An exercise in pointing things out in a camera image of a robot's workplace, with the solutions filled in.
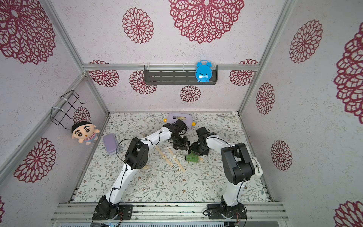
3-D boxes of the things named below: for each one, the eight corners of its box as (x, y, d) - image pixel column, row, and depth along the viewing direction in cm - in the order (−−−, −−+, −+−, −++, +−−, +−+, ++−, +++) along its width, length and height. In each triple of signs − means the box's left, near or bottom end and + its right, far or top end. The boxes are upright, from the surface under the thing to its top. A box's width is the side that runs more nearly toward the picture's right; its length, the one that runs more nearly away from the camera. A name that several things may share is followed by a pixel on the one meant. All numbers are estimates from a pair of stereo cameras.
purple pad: (109, 157, 97) (107, 154, 94) (104, 139, 106) (102, 136, 103) (119, 152, 99) (117, 149, 96) (114, 135, 108) (112, 132, 106)
